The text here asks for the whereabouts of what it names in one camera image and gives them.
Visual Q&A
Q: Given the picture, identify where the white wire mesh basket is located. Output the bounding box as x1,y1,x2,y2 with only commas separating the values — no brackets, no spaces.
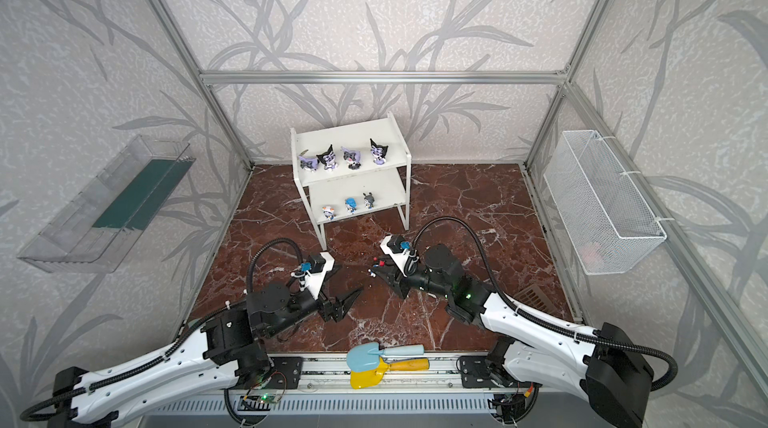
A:
544,130,667,275

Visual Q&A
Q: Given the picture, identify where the purple pale figurine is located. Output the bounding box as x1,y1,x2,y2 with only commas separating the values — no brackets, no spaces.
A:
342,147,362,170

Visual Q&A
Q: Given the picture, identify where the blue-capped small figurine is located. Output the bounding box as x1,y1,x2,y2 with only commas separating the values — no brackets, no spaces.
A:
344,197,357,214

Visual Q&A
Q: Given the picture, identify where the aluminium cage frame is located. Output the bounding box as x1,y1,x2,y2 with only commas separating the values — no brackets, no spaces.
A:
144,0,767,395

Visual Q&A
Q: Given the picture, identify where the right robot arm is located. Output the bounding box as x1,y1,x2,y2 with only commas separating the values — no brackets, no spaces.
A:
370,235,679,427

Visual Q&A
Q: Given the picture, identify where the white two-tier metal shelf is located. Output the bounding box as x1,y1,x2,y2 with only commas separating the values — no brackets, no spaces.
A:
290,113,412,249

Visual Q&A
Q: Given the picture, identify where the grey blue small figurine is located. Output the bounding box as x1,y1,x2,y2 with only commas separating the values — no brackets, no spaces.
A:
363,192,375,209

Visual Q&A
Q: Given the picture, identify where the black eared purple figurine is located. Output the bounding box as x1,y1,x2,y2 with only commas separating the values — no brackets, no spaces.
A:
298,155,320,172

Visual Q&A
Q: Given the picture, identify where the light blue toy shovel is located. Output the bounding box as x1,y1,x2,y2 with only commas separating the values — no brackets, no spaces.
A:
346,342,425,372

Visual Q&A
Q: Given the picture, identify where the brown plastic toy rake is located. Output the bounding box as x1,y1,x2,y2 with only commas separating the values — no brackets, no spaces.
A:
514,284,555,313

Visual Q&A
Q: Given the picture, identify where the green circuit board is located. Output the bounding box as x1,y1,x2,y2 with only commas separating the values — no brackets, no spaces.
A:
238,393,283,412

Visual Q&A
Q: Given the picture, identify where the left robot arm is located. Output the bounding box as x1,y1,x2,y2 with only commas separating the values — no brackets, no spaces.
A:
19,237,363,427

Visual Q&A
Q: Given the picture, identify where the pink white small figurine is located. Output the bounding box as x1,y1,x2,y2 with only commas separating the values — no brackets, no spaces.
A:
322,206,336,221

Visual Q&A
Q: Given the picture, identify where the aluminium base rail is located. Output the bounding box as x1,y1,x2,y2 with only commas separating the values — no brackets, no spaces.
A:
122,349,631,396

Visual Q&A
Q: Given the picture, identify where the clear plastic wall tray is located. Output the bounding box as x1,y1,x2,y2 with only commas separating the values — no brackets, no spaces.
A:
17,135,196,274

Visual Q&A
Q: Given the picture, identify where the pink item in basket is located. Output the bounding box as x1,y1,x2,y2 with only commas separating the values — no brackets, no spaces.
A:
578,242,604,272

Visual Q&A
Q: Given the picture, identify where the yellow toy shovel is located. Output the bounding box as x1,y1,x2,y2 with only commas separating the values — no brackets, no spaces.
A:
350,358,430,390

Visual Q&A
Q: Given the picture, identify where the black-headed purple figurine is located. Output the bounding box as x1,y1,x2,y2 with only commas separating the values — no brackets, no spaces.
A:
316,145,338,171

